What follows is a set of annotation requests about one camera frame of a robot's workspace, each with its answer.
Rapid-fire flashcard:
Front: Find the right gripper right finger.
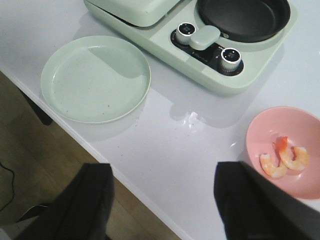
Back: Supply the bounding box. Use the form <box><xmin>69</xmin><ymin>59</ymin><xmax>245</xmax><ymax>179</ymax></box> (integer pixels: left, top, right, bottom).
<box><xmin>213</xmin><ymin>161</ymin><xmax>320</xmax><ymax>240</ymax></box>

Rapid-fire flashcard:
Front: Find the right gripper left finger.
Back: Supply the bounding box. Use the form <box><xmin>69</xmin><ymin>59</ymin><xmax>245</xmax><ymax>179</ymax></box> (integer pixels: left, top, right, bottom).
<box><xmin>17</xmin><ymin>163</ymin><xmax>114</xmax><ymax>240</ymax></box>

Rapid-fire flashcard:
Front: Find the pale curled shrimp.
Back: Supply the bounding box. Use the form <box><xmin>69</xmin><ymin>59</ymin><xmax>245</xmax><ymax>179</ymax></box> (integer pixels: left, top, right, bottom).
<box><xmin>259</xmin><ymin>153</ymin><xmax>288</xmax><ymax>178</ymax></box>

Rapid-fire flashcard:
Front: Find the orange shrimp with tail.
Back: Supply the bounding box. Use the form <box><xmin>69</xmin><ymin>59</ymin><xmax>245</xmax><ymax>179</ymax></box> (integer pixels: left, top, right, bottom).
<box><xmin>274</xmin><ymin>136</ymin><xmax>310</xmax><ymax>171</ymax></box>

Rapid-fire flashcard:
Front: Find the breakfast maker hinged lid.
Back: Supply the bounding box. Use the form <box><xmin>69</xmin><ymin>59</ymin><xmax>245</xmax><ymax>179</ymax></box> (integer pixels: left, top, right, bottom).
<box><xmin>88</xmin><ymin>0</ymin><xmax>180</xmax><ymax>27</ymax></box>

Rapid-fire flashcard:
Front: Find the mint green breakfast maker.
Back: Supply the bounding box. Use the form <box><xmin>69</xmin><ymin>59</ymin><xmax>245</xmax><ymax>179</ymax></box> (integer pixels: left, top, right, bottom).
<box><xmin>85</xmin><ymin>0</ymin><xmax>298</xmax><ymax>95</ymax></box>

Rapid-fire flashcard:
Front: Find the pink bowl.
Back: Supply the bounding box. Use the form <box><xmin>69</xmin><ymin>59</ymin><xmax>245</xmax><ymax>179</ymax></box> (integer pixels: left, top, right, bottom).
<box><xmin>245</xmin><ymin>106</ymin><xmax>320</xmax><ymax>200</ymax></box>

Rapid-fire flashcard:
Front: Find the mint green round plate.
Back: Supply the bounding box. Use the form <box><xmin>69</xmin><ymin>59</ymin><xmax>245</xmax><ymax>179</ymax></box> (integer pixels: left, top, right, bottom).
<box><xmin>40</xmin><ymin>35</ymin><xmax>151</xmax><ymax>124</ymax></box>

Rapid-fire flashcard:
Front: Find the right silver control knob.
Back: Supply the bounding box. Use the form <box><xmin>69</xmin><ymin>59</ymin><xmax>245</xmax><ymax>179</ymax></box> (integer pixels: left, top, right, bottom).
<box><xmin>220</xmin><ymin>47</ymin><xmax>242</xmax><ymax>72</ymax></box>

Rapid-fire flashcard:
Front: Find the silver control knob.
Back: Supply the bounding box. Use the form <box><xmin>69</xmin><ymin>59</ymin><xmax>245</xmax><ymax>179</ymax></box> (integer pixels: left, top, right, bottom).
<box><xmin>175</xmin><ymin>22</ymin><xmax>197</xmax><ymax>45</ymax></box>
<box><xmin>220</xmin><ymin>47</ymin><xmax>242</xmax><ymax>72</ymax></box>

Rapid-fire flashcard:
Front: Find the black round frying pan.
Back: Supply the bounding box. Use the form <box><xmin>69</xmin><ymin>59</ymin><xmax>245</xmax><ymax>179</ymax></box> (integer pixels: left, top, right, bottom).
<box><xmin>197</xmin><ymin>0</ymin><xmax>291</xmax><ymax>43</ymax></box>

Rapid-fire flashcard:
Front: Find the left silver control knob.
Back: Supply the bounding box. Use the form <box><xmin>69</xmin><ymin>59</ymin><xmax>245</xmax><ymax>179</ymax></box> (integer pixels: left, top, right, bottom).
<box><xmin>175</xmin><ymin>22</ymin><xmax>197</xmax><ymax>45</ymax></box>

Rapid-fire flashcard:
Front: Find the black cable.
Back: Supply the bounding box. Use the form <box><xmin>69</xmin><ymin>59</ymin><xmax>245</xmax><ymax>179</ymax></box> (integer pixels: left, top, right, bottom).
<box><xmin>0</xmin><ymin>161</ymin><xmax>15</xmax><ymax>213</ymax></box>

